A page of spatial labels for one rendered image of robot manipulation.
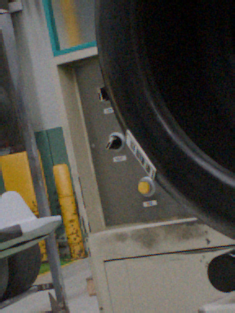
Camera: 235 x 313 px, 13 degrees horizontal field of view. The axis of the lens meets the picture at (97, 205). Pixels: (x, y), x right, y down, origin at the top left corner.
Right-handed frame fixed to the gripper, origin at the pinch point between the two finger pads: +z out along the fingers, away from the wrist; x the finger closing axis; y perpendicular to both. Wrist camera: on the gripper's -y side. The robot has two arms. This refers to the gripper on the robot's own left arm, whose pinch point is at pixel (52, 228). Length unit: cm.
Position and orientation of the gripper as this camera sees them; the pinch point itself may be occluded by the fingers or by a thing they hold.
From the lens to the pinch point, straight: 119.9
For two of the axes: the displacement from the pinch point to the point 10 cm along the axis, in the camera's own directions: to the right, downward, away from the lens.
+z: 9.4, -3.3, 1.1
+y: -3.4, -9.0, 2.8
